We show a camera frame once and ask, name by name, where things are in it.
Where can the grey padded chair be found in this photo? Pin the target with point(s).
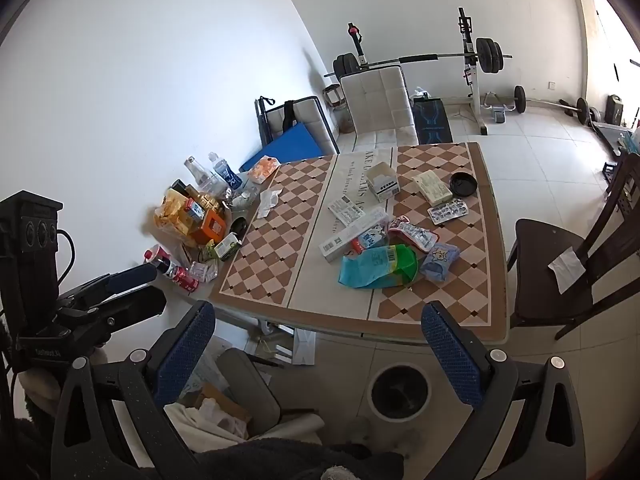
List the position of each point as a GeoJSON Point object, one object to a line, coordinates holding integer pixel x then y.
{"type": "Point", "coordinates": [245, 385]}

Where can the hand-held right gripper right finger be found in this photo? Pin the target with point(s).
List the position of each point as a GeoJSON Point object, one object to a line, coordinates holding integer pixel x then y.
{"type": "Point", "coordinates": [452, 355]}

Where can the orange tissue pack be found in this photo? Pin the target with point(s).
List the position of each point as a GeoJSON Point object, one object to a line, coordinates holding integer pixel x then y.
{"type": "Point", "coordinates": [264, 169]}

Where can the red lid jar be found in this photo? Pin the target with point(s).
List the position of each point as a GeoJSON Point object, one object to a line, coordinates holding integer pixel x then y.
{"type": "Point", "coordinates": [195, 207]}

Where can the white padded chair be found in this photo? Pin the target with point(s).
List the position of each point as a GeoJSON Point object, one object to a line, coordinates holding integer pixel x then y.
{"type": "Point", "coordinates": [377, 102]}

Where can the white barbell rack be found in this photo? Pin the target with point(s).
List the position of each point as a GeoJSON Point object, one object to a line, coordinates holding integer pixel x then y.
{"type": "Point", "coordinates": [472, 85]}

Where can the red snack packet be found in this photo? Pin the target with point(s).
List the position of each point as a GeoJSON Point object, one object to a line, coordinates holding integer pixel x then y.
{"type": "Point", "coordinates": [415, 234]}

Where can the blue label water bottle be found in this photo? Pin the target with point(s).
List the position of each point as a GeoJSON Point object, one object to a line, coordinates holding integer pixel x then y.
{"type": "Point", "coordinates": [225, 172]}

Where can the pill blister pack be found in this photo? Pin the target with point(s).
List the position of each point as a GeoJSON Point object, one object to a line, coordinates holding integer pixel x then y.
{"type": "Point", "coordinates": [447, 211]}

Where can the dark wooden chair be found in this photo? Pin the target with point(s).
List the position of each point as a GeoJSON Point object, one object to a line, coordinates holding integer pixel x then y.
{"type": "Point", "coordinates": [540, 260]}

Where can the clear bubble wrap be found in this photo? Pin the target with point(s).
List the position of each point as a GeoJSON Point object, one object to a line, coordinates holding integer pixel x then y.
{"type": "Point", "coordinates": [200, 372]}

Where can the orange box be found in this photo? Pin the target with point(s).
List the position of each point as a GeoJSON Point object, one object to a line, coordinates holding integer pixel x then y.
{"type": "Point", "coordinates": [207, 227]}

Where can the barbell with black plates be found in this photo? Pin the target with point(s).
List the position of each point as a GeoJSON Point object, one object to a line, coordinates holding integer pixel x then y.
{"type": "Point", "coordinates": [420, 57]}

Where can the white round trash bin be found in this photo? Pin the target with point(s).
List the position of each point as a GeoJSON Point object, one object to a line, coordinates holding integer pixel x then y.
{"type": "Point", "coordinates": [400, 395]}

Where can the long white box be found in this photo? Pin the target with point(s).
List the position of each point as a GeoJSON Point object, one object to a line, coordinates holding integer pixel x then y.
{"type": "Point", "coordinates": [345, 241]}

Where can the green blue plastic bag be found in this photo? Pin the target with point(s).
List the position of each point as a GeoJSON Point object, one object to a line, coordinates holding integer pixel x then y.
{"type": "Point", "coordinates": [380, 267]}

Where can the grey fuzzy slipper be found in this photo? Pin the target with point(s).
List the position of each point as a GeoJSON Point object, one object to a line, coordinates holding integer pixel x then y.
{"type": "Point", "coordinates": [335, 474]}

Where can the black ashtray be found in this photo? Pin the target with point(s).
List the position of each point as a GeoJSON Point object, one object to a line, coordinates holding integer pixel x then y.
{"type": "Point", "coordinates": [464, 183]}

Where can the dark jerry can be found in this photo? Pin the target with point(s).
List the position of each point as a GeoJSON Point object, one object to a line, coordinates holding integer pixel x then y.
{"type": "Point", "coordinates": [615, 107]}

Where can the blue cartoon snack packet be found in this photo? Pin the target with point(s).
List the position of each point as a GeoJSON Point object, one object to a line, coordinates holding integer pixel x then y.
{"type": "Point", "coordinates": [440, 260]}

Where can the white cloth bag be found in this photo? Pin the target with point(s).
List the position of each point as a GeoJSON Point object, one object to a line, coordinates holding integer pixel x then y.
{"type": "Point", "coordinates": [195, 422]}

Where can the crumpled white tissue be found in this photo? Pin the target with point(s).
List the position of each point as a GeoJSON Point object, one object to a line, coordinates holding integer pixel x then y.
{"type": "Point", "coordinates": [269, 201]}

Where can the yellow snack bag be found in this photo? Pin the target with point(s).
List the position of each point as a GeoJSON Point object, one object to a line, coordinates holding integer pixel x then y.
{"type": "Point", "coordinates": [170, 212]}

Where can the black bench pad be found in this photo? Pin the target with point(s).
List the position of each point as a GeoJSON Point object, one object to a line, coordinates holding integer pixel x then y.
{"type": "Point", "coordinates": [432, 122]}

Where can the floor barbell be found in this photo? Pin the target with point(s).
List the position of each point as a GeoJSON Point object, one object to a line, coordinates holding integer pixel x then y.
{"type": "Point", "coordinates": [550, 104]}

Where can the black bowl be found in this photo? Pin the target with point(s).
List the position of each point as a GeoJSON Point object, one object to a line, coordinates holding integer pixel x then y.
{"type": "Point", "coordinates": [239, 229]}

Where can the clear plastic packets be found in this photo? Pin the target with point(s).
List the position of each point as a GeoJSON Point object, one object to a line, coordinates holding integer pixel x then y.
{"type": "Point", "coordinates": [206, 271]}

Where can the cola bottle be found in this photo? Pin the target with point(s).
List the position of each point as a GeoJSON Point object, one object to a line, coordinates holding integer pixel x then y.
{"type": "Point", "coordinates": [160, 261]}

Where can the blue white small carton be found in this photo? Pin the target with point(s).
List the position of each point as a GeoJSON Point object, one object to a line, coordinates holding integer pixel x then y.
{"type": "Point", "coordinates": [372, 239]}

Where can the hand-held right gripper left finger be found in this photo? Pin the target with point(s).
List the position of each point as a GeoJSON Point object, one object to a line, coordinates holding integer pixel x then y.
{"type": "Point", "coordinates": [187, 355]}

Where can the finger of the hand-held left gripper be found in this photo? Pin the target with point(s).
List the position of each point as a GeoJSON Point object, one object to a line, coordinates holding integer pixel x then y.
{"type": "Point", "coordinates": [135, 304]}
{"type": "Point", "coordinates": [130, 277]}

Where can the cardboard box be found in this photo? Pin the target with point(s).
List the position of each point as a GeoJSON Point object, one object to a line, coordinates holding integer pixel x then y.
{"type": "Point", "coordinates": [220, 400]}

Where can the open green white box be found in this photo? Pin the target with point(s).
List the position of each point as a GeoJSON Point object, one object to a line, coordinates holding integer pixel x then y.
{"type": "Point", "coordinates": [382, 182]}

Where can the white paper sheet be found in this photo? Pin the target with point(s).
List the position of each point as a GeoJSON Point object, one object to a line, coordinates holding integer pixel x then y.
{"type": "Point", "coordinates": [566, 267]}

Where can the pale yellow flat box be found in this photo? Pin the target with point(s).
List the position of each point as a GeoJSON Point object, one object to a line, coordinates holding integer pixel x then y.
{"type": "Point", "coordinates": [432, 187]}

